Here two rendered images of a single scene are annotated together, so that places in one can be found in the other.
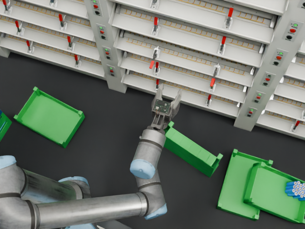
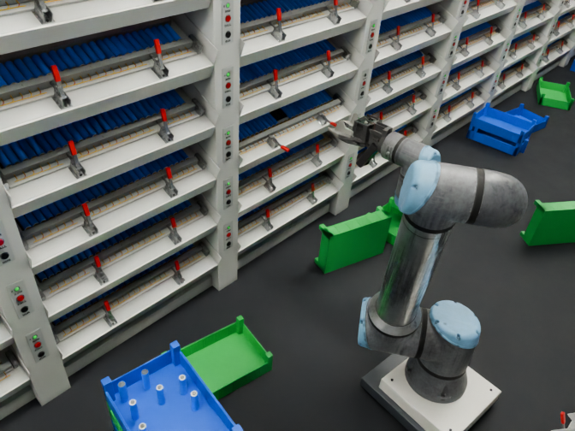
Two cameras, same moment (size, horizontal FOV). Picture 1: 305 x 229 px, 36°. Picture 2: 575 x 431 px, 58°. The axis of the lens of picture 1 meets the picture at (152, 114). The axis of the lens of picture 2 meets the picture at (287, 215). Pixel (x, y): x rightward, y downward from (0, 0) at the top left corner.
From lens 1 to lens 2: 1.71 m
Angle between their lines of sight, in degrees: 48
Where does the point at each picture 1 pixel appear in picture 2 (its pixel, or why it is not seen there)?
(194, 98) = (299, 207)
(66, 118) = (229, 349)
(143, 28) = (264, 99)
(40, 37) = (131, 262)
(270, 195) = not seen: hidden behind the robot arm
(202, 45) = (314, 80)
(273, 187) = not seen: hidden behind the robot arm
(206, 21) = (322, 27)
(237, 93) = (334, 151)
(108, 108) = (246, 302)
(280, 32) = not seen: outside the picture
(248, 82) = (346, 111)
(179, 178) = (372, 275)
